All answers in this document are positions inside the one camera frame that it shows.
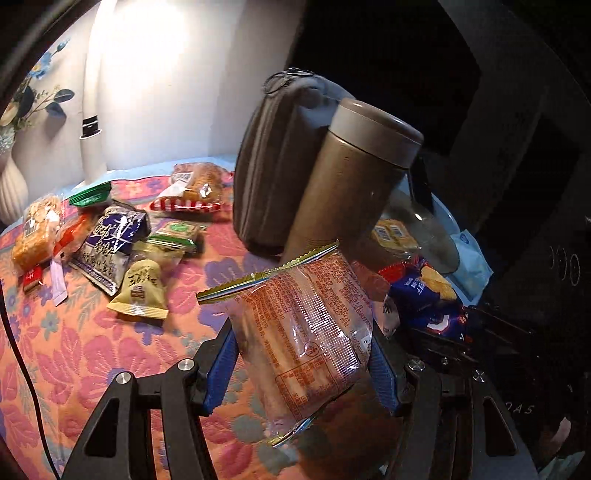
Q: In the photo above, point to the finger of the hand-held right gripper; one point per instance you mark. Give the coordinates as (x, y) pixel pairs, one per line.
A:
(443, 339)

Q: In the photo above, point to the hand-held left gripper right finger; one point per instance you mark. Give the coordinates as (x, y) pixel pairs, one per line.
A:
(383, 378)

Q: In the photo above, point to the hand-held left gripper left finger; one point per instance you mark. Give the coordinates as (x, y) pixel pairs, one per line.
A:
(217, 369)

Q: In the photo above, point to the clear orange biscuit stick packet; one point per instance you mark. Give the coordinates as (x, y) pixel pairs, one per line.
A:
(295, 332)

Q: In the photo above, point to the ribbed glass plate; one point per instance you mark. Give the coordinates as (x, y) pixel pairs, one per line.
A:
(431, 237)

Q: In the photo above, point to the green label snack packet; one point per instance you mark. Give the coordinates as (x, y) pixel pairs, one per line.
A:
(173, 237)

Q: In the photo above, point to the purple white snack packet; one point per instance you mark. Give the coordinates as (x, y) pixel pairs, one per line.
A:
(111, 244)

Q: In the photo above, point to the clear golden cracker packet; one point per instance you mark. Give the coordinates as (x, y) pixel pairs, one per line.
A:
(37, 230)

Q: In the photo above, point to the blue red snack packet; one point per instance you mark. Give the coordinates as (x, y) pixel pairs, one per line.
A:
(445, 323)

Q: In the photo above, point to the blue chip packet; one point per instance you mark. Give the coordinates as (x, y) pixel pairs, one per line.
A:
(422, 288)

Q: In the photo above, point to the light blue tissue packet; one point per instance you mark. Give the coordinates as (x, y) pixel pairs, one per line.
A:
(471, 258)

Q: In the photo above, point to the floral pink tablecloth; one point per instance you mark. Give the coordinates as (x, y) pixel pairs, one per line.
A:
(115, 350)

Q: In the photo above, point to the pale yellow snack packet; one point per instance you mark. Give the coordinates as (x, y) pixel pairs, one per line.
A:
(138, 293)

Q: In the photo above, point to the yellow label snack packet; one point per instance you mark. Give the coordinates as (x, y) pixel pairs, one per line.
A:
(392, 233)

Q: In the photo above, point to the brown thermos flask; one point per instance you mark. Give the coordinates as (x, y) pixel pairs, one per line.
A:
(351, 184)

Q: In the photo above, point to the white sachet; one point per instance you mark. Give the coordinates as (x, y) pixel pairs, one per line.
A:
(57, 281)

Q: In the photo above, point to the red striped bread packet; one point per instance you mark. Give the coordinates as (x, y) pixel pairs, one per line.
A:
(196, 187)

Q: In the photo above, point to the orange red small packet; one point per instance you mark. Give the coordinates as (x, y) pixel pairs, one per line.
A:
(71, 233)

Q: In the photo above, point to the grey fabric pouch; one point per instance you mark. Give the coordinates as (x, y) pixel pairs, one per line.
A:
(272, 161)

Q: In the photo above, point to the dark green snack packet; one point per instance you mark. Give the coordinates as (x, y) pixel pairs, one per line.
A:
(90, 194)

